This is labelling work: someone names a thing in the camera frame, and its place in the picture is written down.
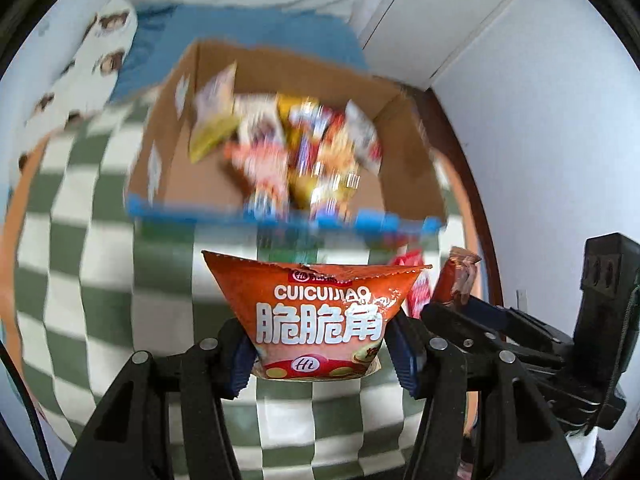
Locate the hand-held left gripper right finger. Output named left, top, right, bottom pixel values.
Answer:
left=385, top=316, right=584, bottom=480

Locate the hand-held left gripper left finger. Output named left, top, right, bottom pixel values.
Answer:
left=61, top=317, right=258, bottom=480

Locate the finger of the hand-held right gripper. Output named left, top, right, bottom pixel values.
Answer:
left=419, top=301, right=564, bottom=369
left=464, top=295, right=574, bottom=357

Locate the orange panda snack packet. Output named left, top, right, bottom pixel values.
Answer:
left=201, top=250, right=432, bottom=382

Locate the cardboard box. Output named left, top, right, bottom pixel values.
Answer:
left=122, top=39, right=449, bottom=242

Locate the large yellow noodle snack bag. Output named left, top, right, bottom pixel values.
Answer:
left=277, top=97, right=362, bottom=222

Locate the long red snack packet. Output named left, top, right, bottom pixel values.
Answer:
left=392, top=251, right=434, bottom=319

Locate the green checked cloth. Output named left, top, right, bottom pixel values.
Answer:
left=2, top=95, right=493, bottom=478

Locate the white door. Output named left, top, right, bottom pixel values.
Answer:
left=350, top=0, right=543, bottom=90

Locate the bear print pillow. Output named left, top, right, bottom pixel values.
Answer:
left=9, top=0, right=139, bottom=172

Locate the blue bed sheet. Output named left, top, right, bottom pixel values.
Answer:
left=107, top=2, right=369, bottom=107

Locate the black cable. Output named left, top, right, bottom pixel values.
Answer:
left=0, top=342, right=57, bottom=480

